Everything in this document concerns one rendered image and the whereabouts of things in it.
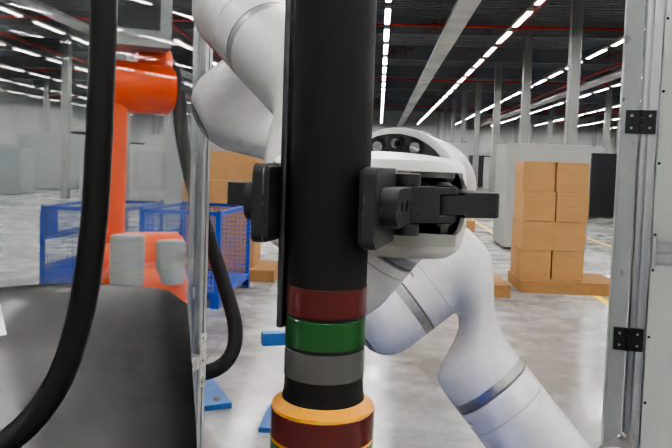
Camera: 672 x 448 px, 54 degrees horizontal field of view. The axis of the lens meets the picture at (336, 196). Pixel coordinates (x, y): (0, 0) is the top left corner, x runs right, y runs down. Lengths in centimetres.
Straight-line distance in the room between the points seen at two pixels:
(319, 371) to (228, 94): 63
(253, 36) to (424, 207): 39
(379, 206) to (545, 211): 821
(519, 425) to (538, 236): 752
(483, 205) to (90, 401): 22
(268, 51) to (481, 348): 54
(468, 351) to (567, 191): 756
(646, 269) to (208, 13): 163
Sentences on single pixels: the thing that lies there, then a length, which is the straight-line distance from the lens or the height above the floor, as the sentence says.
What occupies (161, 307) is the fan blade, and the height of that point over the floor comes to 141.
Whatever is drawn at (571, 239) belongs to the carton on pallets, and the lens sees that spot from 859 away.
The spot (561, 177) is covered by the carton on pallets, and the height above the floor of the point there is 141.
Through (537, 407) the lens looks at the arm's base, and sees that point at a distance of 100.
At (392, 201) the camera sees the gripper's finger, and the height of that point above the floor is 149.
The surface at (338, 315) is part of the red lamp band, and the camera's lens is 26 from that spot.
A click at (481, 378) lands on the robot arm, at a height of 122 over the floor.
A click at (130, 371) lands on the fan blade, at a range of 39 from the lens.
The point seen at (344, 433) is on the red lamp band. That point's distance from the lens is 27.
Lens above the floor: 151
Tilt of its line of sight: 3 degrees down
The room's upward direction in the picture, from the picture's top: 2 degrees clockwise
